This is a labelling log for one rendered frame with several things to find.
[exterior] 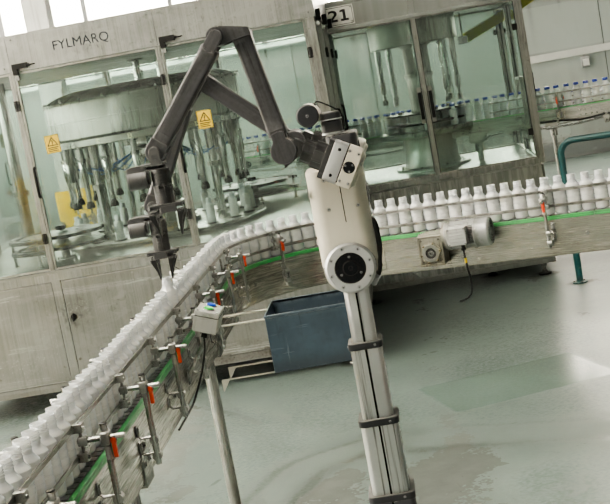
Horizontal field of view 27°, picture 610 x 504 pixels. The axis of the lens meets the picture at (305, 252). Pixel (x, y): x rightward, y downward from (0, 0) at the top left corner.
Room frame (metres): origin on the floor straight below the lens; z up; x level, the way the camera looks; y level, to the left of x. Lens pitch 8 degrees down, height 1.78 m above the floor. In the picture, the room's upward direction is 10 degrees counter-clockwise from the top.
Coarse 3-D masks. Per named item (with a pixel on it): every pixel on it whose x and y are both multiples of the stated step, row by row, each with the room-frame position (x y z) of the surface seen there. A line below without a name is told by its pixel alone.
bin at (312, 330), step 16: (272, 304) 4.85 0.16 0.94; (288, 304) 4.86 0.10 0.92; (304, 304) 4.86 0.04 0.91; (320, 304) 4.85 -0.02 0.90; (336, 304) 4.54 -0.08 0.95; (256, 320) 4.61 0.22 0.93; (272, 320) 4.56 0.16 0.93; (288, 320) 4.56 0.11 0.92; (304, 320) 4.55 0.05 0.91; (320, 320) 4.55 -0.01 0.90; (336, 320) 4.54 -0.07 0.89; (272, 336) 4.56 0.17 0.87; (288, 336) 4.56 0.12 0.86; (304, 336) 4.55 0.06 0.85; (320, 336) 4.55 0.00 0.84; (336, 336) 4.54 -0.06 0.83; (272, 352) 4.56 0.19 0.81; (288, 352) 4.56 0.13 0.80; (304, 352) 4.55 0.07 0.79; (320, 352) 4.55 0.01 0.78; (336, 352) 4.54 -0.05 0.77; (288, 368) 4.56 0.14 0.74; (304, 368) 4.56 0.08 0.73; (224, 384) 4.63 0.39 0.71
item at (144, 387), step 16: (192, 256) 5.43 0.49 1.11; (240, 256) 5.41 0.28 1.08; (224, 272) 4.97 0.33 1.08; (240, 288) 5.44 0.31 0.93; (176, 320) 4.07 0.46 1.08; (192, 320) 4.06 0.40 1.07; (176, 368) 3.62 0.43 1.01; (144, 384) 3.16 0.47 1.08; (160, 384) 3.18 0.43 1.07; (128, 400) 3.18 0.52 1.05; (144, 400) 3.17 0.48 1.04; (80, 432) 2.72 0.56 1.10; (112, 464) 2.73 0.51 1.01; (112, 480) 2.73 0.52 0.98; (16, 496) 2.28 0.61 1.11; (48, 496) 2.28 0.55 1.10; (112, 496) 2.74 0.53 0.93
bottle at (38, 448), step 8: (24, 432) 2.56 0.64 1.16; (32, 432) 2.53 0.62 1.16; (32, 440) 2.53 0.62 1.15; (40, 440) 2.55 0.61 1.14; (32, 448) 2.53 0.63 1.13; (40, 448) 2.54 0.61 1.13; (40, 456) 2.52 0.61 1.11; (48, 464) 2.54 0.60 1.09; (48, 472) 2.53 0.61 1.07; (48, 480) 2.53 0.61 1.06; (48, 488) 2.53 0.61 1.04; (56, 496) 2.54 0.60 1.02
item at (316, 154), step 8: (304, 144) 3.66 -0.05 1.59; (312, 144) 3.66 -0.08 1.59; (320, 144) 3.66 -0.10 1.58; (328, 144) 3.64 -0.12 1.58; (304, 152) 3.66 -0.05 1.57; (312, 152) 3.66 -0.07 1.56; (320, 152) 3.65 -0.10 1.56; (328, 152) 3.64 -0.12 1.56; (304, 160) 3.67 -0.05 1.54; (312, 160) 3.65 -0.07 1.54; (320, 160) 3.65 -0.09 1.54; (320, 168) 3.64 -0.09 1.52; (320, 176) 3.65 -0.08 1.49
